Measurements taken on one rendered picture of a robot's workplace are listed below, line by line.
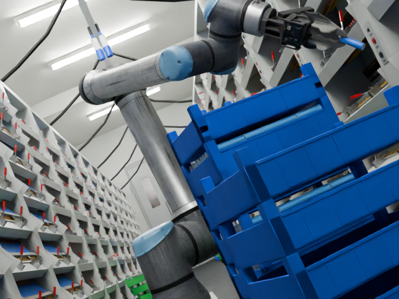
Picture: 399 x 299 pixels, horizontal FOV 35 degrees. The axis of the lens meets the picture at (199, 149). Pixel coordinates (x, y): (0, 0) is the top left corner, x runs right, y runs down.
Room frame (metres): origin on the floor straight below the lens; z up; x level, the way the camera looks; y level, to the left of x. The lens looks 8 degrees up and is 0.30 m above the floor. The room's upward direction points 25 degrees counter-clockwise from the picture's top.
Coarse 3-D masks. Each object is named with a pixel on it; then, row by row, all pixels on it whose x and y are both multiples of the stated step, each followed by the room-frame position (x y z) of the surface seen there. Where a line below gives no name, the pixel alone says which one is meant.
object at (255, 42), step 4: (248, 36) 3.03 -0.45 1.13; (252, 36) 3.03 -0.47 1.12; (256, 36) 2.85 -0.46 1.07; (264, 36) 2.98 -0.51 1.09; (248, 40) 3.03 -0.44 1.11; (252, 40) 3.03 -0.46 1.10; (256, 40) 2.90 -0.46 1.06; (260, 40) 2.86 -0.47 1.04; (252, 44) 2.99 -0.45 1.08; (256, 44) 2.94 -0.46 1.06; (260, 44) 2.90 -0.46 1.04; (256, 48) 2.98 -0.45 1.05; (256, 52) 3.03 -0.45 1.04
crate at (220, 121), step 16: (304, 64) 1.33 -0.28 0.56; (304, 80) 1.32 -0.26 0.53; (256, 96) 1.28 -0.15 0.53; (272, 96) 1.29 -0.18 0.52; (288, 96) 1.30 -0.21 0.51; (304, 96) 1.32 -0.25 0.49; (320, 96) 1.33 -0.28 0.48; (192, 112) 1.23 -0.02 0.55; (208, 112) 1.24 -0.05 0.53; (224, 112) 1.25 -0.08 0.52; (240, 112) 1.26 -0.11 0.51; (256, 112) 1.27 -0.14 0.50; (272, 112) 1.29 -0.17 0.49; (288, 112) 1.33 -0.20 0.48; (192, 128) 1.26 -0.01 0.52; (208, 128) 1.23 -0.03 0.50; (224, 128) 1.24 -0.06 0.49; (240, 128) 1.26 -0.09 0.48; (256, 128) 1.36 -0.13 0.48; (176, 144) 1.37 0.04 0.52; (192, 144) 1.29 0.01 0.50; (192, 160) 1.40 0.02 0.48
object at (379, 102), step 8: (376, 80) 2.25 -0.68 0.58; (368, 88) 2.34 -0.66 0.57; (384, 88) 1.78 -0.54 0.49; (360, 96) 2.34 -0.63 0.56; (376, 96) 1.86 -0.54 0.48; (384, 96) 1.81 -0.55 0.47; (344, 104) 2.33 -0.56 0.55; (352, 104) 2.32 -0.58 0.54; (368, 104) 1.95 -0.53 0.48; (376, 104) 1.90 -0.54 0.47; (384, 104) 1.86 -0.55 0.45; (336, 112) 2.33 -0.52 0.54; (360, 112) 2.05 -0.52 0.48; (368, 112) 2.00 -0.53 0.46; (344, 120) 2.33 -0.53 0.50; (352, 120) 2.17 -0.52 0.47
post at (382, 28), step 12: (348, 0) 1.72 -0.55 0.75; (396, 0) 1.64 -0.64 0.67; (360, 12) 1.68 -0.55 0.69; (396, 12) 1.64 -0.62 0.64; (360, 24) 1.72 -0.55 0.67; (372, 24) 1.65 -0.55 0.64; (384, 24) 1.64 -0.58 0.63; (396, 24) 1.64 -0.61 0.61; (384, 36) 1.63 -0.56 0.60; (396, 36) 1.64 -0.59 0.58; (372, 48) 1.72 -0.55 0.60; (384, 48) 1.65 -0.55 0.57; (396, 48) 1.63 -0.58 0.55; (384, 72) 1.72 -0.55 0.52; (396, 72) 1.65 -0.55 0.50; (396, 84) 1.69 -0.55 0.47
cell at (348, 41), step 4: (340, 40) 1.58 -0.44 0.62; (344, 40) 1.57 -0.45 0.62; (348, 40) 1.57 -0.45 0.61; (352, 40) 1.56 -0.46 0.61; (356, 40) 1.56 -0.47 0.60; (348, 44) 1.57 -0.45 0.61; (352, 44) 1.56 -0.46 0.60; (356, 44) 1.56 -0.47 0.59; (360, 44) 1.55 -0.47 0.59; (364, 44) 1.55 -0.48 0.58; (356, 48) 1.57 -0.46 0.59; (360, 48) 1.55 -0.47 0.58; (364, 48) 1.56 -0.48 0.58
